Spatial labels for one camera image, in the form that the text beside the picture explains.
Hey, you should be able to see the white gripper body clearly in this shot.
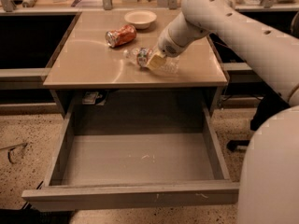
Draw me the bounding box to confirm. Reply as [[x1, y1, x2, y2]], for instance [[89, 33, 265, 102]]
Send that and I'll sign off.
[[158, 28, 186, 57]]

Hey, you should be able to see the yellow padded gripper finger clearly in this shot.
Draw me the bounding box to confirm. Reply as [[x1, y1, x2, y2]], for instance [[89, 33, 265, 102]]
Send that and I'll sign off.
[[147, 51, 166, 70]]

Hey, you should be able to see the clear plastic water bottle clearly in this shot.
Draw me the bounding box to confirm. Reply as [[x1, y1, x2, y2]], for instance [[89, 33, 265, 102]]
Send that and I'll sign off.
[[123, 47, 178, 74]]

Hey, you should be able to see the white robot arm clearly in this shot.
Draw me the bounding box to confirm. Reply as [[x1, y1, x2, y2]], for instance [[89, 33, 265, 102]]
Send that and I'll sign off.
[[148, 0, 299, 224]]

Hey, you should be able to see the grey counter cabinet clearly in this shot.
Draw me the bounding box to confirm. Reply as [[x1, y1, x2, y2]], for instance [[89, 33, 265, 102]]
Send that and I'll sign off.
[[44, 8, 227, 114]]

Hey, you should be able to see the grey open drawer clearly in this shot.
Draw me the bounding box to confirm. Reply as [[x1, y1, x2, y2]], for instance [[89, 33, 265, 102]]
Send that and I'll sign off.
[[21, 91, 241, 213]]

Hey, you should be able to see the white bowl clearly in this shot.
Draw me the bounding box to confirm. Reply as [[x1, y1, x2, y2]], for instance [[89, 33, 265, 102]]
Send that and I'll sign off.
[[124, 10, 157, 30]]

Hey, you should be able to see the crushed orange soda can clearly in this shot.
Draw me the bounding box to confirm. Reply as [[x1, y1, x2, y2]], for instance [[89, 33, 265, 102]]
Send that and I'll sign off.
[[105, 24, 136, 48]]

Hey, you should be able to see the black office chair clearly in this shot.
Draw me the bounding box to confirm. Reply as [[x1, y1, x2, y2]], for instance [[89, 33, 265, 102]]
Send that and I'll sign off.
[[226, 12, 299, 152]]

